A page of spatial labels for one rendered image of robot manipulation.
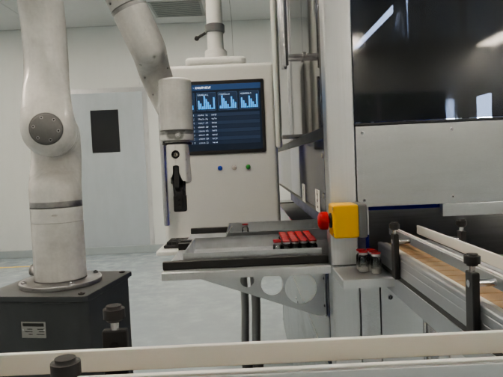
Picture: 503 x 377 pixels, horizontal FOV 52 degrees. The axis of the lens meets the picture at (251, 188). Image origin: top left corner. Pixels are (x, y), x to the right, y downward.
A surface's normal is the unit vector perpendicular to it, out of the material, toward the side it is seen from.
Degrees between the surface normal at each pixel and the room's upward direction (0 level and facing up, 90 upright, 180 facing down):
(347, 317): 90
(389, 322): 90
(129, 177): 90
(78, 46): 90
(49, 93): 63
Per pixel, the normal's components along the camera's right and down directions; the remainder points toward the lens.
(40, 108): 0.17, -0.40
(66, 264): 0.54, 0.02
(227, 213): 0.00, 0.05
